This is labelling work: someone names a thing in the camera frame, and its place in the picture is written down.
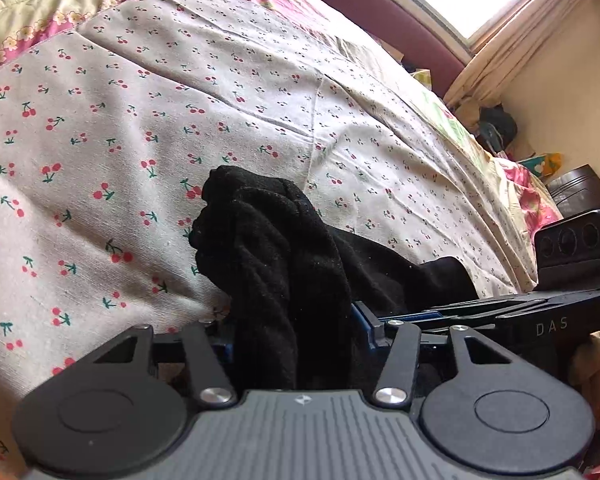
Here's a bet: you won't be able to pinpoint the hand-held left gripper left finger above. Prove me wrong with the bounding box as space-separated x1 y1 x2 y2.
77 321 238 408

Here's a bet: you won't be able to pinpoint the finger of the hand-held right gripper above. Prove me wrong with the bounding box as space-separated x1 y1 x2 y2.
422 292 561 313
380 310 503 335

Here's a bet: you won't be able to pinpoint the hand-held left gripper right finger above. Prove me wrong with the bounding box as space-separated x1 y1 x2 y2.
352 301 526 408

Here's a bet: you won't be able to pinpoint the black clothes pile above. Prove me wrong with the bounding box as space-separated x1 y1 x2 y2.
477 104 518 153

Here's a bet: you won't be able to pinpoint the cherry print bed sheet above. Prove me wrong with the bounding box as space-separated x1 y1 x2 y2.
0 0 541 461

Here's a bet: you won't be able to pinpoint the maroon padded headboard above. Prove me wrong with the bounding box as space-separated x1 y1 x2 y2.
285 0 468 83

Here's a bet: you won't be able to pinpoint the pink floral quilt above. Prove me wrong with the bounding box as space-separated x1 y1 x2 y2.
0 0 563 286

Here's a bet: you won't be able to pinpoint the dark leather furniture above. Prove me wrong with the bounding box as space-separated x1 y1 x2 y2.
547 164 600 211

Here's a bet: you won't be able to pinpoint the cream curtain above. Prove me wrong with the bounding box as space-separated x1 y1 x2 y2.
442 0 598 103

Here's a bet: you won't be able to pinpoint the person's right hand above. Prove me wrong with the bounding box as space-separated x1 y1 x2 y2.
570 335 600 426

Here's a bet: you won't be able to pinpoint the black pants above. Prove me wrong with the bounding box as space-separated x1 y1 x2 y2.
189 164 478 391

